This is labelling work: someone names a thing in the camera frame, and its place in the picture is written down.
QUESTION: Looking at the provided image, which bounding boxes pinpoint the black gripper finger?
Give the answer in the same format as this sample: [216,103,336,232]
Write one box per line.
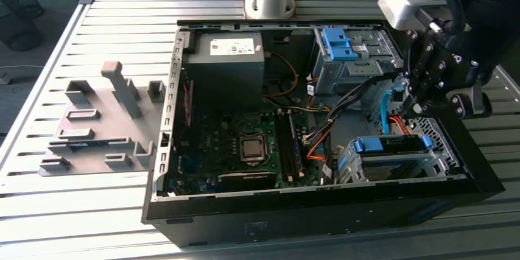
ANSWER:
[422,85,492,119]
[404,30,447,113]

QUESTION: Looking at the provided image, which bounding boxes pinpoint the orange red wire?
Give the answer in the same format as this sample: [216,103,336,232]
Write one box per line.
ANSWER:
[388,115,415,135]

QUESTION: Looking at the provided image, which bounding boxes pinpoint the hard disk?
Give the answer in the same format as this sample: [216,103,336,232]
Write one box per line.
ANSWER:
[339,134,434,178]

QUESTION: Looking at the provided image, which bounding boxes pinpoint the metal disk bay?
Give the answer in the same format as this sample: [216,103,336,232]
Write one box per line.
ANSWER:
[335,133,452,184]

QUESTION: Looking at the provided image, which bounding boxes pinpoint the metal optical drive cage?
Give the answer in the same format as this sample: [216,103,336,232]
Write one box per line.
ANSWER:
[311,27,410,96]

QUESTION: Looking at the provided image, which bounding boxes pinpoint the blue plastic latch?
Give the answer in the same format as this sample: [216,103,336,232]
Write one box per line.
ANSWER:
[319,27,360,61]

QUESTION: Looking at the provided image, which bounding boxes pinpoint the RAM stick with white clips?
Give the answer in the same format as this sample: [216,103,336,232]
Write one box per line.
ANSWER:
[286,109,307,179]

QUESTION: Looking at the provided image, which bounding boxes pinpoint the black RAM slot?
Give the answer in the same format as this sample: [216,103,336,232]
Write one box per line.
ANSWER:
[274,108,296,183]

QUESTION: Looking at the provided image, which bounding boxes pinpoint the gray power supply unit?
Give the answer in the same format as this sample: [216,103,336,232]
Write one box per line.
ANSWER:
[187,31,267,105]

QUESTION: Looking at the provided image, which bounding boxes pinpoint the CPU socket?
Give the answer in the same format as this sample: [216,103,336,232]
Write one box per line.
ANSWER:
[239,132,272,163]

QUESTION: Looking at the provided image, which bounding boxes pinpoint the black PC case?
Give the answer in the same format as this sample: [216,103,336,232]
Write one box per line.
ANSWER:
[140,18,507,248]

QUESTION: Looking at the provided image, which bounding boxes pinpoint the black graphics card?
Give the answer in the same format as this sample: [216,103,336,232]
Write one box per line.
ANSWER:
[218,170,278,192]

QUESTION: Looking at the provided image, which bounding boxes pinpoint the green motherboard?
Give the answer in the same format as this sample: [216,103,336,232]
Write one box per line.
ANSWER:
[174,109,326,195]

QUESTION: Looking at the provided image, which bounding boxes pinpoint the gray parts rack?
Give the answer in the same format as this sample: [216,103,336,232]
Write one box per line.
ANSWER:
[39,61,168,178]

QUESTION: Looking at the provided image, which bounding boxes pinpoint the bare RAM stick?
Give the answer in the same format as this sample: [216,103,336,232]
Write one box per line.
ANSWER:
[67,141,110,149]

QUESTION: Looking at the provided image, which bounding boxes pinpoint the black mesh waste basket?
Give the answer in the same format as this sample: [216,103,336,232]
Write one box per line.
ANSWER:
[0,0,44,51]

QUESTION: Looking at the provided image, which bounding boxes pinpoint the blue wire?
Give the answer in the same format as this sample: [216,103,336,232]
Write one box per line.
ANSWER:
[382,88,403,136]

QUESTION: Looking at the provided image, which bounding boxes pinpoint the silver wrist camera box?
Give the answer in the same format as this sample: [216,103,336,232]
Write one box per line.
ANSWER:
[378,0,448,31]

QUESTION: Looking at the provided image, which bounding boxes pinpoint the black cable bundle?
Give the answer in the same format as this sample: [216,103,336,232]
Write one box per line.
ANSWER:
[303,72,398,148]

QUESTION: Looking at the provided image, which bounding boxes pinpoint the yellow wire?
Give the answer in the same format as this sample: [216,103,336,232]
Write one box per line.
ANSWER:
[263,52,300,98]

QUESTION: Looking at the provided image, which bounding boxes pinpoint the orange wire bundle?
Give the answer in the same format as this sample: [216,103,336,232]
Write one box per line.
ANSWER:
[307,141,328,161]

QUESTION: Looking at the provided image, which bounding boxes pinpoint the white floor cable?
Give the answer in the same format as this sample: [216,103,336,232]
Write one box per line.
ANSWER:
[0,64,46,71]

